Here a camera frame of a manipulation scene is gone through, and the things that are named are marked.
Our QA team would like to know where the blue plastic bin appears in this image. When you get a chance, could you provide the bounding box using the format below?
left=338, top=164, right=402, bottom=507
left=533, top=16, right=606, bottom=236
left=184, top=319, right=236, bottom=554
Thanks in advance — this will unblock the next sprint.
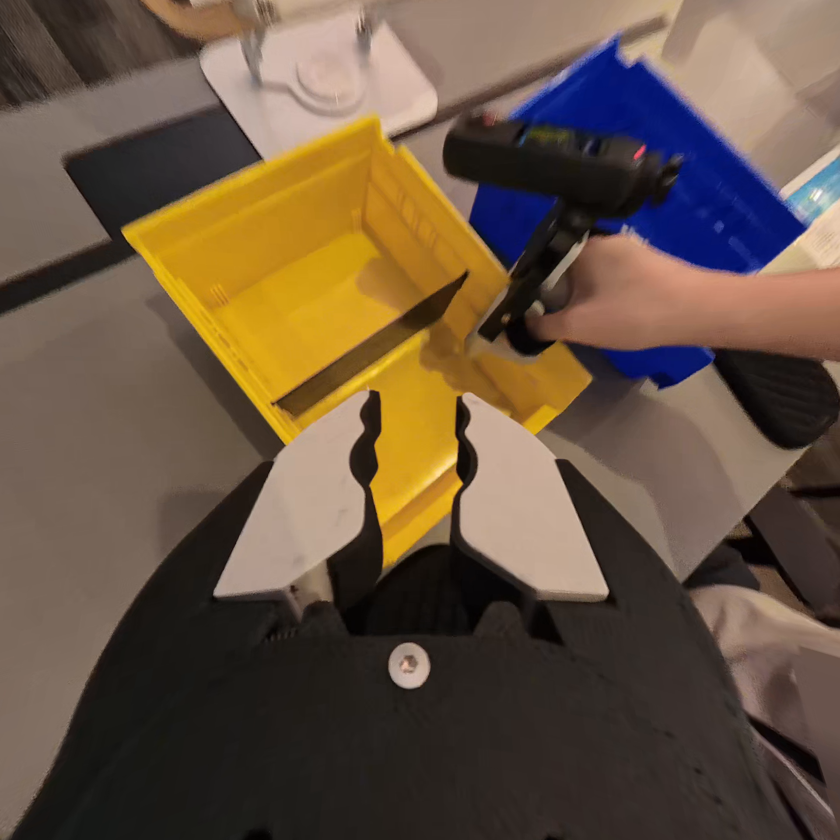
left=469, top=36, right=809, bottom=389

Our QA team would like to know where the person's right hand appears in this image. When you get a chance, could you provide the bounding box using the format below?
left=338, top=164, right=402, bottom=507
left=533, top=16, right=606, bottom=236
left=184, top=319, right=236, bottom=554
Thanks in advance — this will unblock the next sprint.
left=525, top=233, right=716, bottom=358

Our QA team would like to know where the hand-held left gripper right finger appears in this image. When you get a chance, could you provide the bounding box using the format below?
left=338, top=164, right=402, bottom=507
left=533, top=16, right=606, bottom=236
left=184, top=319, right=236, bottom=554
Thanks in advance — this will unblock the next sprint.
left=449, top=392, right=610, bottom=603

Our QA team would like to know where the yellow plastic bin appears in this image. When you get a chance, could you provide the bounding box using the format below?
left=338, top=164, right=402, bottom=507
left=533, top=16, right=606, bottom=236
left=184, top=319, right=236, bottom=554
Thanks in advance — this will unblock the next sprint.
left=121, top=115, right=593, bottom=568

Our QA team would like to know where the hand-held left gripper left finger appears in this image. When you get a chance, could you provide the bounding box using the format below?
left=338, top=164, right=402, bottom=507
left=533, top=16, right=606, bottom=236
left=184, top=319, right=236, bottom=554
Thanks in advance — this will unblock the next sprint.
left=213, top=388, right=385, bottom=611

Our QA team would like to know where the printed paper sheet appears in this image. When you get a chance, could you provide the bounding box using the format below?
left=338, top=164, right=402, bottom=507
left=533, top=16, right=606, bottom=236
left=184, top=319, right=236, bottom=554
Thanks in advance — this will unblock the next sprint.
left=761, top=147, right=840, bottom=277

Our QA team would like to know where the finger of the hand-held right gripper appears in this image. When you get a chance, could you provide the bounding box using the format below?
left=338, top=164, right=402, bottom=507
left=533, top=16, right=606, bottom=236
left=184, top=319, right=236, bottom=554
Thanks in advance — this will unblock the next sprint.
left=462, top=282, right=526, bottom=361

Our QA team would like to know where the person's right forearm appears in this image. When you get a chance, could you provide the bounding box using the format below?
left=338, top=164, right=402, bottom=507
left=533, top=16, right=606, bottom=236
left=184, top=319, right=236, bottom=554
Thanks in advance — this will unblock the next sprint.
left=696, top=266, right=840, bottom=363

